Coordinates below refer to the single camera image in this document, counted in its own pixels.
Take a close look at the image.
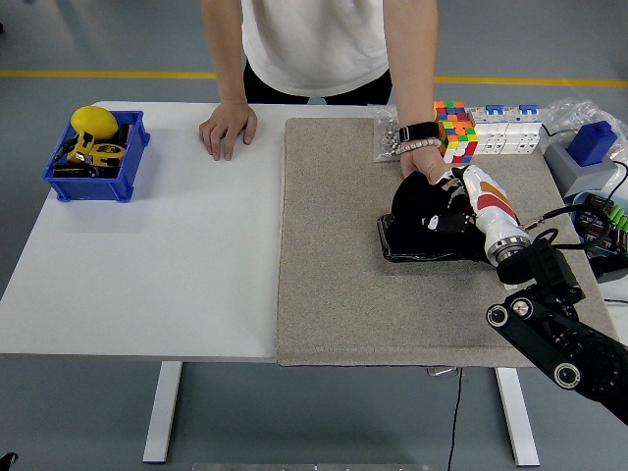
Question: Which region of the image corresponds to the person's left hand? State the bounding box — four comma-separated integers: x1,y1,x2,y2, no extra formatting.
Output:
399,146,455,186

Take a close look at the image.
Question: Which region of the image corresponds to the person's right hand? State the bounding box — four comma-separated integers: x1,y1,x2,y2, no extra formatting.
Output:
198,100,259,162

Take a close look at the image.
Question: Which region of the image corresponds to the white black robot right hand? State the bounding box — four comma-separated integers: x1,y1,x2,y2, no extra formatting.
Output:
420,164,525,251

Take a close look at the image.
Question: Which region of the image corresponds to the black glossy display panel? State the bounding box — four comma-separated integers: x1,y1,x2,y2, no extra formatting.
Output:
376,213,485,265

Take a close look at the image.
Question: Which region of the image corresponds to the black wristwatch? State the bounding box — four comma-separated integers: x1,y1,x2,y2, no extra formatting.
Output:
396,121,442,142

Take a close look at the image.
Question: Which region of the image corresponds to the multicolour puzzle cube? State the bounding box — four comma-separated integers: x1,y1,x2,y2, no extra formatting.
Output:
434,100,467,124
438,119,480,165

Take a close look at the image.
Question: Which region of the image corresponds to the clear bag of metal nuts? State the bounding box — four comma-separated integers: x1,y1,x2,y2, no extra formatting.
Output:
367,104,403,164

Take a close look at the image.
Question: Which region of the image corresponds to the white circuit breaker blue tab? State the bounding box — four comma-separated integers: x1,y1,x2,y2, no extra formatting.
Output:
468,104,509,156
504,104,544,156

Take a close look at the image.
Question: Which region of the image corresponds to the grey box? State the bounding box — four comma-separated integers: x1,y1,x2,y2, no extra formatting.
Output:
543,139,622,200

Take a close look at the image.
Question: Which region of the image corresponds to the person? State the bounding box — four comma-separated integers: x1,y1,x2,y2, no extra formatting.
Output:
239,0,393,105

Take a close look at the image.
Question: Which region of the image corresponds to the blue block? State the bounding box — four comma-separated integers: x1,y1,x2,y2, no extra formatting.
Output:
567,121,617,168

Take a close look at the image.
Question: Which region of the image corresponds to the yellow tape measure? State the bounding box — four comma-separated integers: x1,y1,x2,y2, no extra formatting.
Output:
87,141,127,169

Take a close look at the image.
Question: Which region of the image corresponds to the crumpled clear plastic bag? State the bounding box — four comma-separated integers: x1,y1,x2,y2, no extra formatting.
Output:
539,96,628,163

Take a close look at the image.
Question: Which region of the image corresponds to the yellow lemon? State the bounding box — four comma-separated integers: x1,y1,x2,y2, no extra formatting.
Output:
70,105,120,140

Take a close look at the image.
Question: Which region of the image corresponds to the pale blue tray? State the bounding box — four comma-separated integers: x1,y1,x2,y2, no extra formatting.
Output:
562,189,628,285

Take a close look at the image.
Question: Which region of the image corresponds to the blue plastic bin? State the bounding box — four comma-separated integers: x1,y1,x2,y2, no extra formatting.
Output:
40,110,152,204

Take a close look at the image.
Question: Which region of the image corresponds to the yellow black hand tool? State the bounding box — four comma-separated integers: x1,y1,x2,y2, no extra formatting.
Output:
66,131,97,164

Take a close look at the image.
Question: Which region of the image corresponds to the grey-brown mat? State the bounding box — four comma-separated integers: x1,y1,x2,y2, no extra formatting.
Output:
276,116,620,368

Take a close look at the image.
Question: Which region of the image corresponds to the white table leg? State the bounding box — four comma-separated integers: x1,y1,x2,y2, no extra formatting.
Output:
141,361,183,465
494,365,541,467

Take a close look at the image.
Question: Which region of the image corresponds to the bead bracelet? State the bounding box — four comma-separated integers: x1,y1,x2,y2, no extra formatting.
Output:
395,137,443,156

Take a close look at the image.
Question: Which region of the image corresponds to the thin black hanging cable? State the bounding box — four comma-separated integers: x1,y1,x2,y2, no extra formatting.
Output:
445,365,465,471

